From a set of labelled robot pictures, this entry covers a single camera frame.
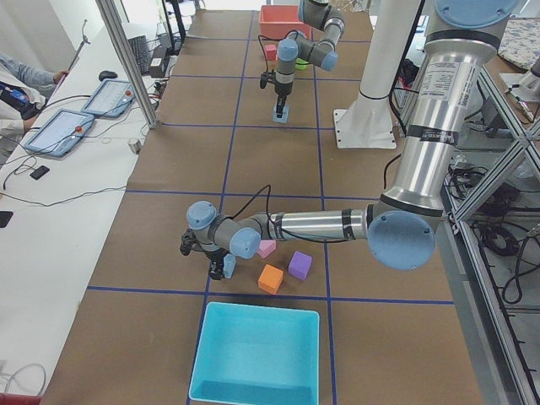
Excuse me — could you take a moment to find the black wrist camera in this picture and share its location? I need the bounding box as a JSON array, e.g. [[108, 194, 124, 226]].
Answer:
[[259, 72, 275, 89], [179, 228, 198, 257]]

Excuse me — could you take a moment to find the person forearm white sleeve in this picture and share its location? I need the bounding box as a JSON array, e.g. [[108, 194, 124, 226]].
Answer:
[[1, 53, 57, 90]]

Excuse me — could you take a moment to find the black computer mouse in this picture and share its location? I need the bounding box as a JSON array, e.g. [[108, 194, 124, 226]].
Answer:
[[98, 70, 118, 82]]

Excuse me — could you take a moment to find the orange foam block left side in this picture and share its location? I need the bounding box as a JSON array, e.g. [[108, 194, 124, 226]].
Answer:
[[257, 264, 284, 294]]

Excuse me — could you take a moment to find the person hand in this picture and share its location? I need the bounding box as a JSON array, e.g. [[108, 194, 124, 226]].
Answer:
[[53, 70, 69, 84]]

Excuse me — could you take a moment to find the teach pendant near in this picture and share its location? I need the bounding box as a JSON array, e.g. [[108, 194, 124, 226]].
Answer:
[[23, 109, 95, 158]]

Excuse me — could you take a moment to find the pink plastic bin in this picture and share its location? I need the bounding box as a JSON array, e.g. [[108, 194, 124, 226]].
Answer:
[[259, 5, 311, 39]]

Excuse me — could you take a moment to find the red foam block near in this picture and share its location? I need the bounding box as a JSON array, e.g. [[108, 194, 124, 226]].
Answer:
[[264, 44, 277, 61]]

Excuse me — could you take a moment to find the black phone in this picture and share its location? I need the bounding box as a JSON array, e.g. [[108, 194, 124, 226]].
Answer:
[[30, 165, 50, 181]]

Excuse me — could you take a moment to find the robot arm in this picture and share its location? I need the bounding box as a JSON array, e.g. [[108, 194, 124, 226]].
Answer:
[[271, 1, 345, 122], [180, 1, 518, 280]]

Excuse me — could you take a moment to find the purple foam block left side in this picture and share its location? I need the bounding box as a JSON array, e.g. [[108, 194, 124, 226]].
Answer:
[[288, 251, 312, 281]]

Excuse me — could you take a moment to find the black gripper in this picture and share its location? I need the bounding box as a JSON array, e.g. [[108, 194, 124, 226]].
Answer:
[[204, 245, 228, 280], [274, 81, 293, 118]]

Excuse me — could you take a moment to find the cyan plastic bin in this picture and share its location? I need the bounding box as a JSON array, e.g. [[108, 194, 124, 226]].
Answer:
[[189, 302, 320, 404]]

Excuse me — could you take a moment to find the pink foam block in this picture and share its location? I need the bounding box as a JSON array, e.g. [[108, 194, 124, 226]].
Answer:
[[256, 240, 277, 258]]

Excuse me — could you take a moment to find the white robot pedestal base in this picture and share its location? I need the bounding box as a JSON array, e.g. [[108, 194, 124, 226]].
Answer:
[[334, 0, 424, 149]]

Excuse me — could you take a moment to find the teach pendant far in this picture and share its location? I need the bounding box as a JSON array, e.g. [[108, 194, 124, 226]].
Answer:
[[81, 78, 134, 118]]

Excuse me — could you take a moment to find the green foam block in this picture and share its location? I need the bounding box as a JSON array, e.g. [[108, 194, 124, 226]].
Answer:
[[295, 59, 310, 71]]

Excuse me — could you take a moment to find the light blue block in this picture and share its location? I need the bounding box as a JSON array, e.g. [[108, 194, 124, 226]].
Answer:
[[224, 254, 236, 278], [273, 105, 289, 123]]

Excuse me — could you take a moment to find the aluminium frame post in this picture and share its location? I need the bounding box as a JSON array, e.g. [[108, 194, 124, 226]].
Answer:
[[95, 0, 158, 129]]

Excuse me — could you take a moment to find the teach pendant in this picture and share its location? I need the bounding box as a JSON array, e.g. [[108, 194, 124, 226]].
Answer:
[[23, 109, 95, 158], [81, 78, 134, 118]]

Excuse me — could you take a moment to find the black keyboard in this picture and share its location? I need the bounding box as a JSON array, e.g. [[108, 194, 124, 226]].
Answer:
[[127, 35, 151, 75]]

